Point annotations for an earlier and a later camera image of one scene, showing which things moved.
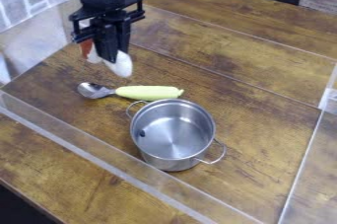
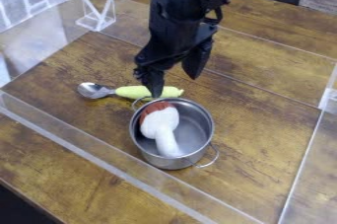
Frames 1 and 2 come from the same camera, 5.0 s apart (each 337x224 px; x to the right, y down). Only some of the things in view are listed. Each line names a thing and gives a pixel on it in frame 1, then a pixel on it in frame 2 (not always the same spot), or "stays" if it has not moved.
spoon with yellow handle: [92, 90] stays
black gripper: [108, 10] -> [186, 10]
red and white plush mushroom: [122, 67] -> [159, 124]
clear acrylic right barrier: [312, 201] stays
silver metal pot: [172, 133] stays
